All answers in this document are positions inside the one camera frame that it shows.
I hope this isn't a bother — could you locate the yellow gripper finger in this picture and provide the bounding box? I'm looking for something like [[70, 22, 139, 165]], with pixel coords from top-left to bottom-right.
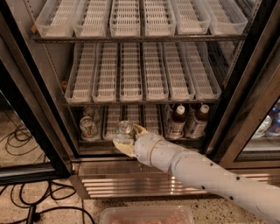
[[113, 139, 134, 158], [133, 124, 148, 139]]

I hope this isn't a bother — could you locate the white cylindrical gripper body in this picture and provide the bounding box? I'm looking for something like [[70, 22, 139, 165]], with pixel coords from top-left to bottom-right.
[[134, 132, 185, 172]]

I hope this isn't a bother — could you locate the green 7up can front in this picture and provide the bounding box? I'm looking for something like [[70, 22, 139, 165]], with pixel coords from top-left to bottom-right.
[[116, 121, 135, 144]]

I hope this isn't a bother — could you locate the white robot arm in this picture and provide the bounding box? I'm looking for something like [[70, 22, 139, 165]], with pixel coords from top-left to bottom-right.
[[113, 121, 280, 224]]

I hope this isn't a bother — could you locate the stainless fridge base grille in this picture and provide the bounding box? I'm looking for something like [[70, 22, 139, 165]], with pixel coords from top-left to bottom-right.
[[70, 155, 280, 199]]

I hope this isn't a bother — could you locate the green soda can left front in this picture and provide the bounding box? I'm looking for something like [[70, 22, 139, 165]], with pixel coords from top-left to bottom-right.
[[80, 116, 98, 141]]

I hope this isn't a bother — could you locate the green soda can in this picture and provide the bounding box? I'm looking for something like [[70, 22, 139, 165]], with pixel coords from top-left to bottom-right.
[[83, 105, 100, 122], [80, 116, 98, 141]]

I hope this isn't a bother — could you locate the green soda can left rear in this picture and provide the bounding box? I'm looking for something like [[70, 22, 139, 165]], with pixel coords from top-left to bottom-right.
[[83, 105, 100, 122]]

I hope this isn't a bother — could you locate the open glass fridge door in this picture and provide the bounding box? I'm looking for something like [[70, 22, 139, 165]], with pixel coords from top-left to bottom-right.
[[0, 0, 75, 185]]

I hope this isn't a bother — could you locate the blue can behind right door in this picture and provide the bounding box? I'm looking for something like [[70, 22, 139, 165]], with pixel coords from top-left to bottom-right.
[[266, 100, 280, 137]]

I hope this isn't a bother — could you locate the clear plastic tray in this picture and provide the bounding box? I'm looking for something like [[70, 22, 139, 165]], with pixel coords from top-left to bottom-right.
[[201, 0, 248, 35], [35, 0, 80, 38], [143, 42, 169, 101], [124, 105, 141, 124], [109, 0, 141, 37], [171, 0, 211, 35], [163, 42, 194, 102], [143, 104, 162, 136], [120, 43, 143, 102], [65, 43, 96, 103], [92, 43, 118, 102], [73, 0, 111, 38], [102, 105, 121, 141], [143, 0, 176, 37], [185, 42, 221, 100]]

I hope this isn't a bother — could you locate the brown tea bottle left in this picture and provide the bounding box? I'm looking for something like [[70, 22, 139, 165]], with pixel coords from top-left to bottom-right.
[[165, 105, 186, 140]]

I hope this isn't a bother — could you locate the brown tea bottle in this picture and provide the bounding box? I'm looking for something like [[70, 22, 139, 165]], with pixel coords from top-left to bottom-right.
[[185, 104, 209, 139], [165, 105, 186, 140]]

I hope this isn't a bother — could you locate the brown tea bottle right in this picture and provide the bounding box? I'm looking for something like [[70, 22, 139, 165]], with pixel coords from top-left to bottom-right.
[[185, 104, 209, 139]]

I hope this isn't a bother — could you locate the clear plastic bin on floor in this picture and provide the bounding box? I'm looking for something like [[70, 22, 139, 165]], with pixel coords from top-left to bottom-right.
[[99, 206, 195, 224]]

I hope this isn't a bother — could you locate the middle wire shelf rail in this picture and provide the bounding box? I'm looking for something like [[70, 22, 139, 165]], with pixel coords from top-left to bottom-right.
[[62, 99, 219, 107]]

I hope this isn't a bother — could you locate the wire shelf rail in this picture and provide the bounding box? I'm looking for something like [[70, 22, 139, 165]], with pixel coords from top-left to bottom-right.
[[33, 34, 246, 44], [62, 99, 219, 107]]

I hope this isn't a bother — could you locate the top wire shelf rail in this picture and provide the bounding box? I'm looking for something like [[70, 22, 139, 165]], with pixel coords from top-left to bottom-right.
[[33, 34, 246, 44]]

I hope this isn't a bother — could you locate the right fridge door frame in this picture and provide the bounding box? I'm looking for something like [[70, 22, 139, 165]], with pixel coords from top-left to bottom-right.
[[202, 0, 280, 172]]

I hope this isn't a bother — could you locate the black floor cable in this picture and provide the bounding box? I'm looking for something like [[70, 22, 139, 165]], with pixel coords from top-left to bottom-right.
[[0, 122, 95, 224]]

